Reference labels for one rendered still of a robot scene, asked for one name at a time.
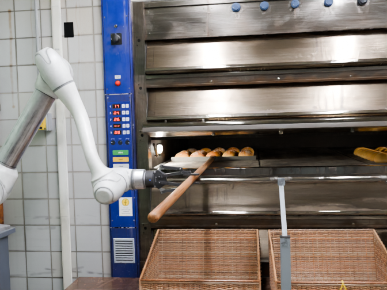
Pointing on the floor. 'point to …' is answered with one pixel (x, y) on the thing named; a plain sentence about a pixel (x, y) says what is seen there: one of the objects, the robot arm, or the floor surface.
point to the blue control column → (120, 67)
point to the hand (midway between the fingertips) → (191, 178)
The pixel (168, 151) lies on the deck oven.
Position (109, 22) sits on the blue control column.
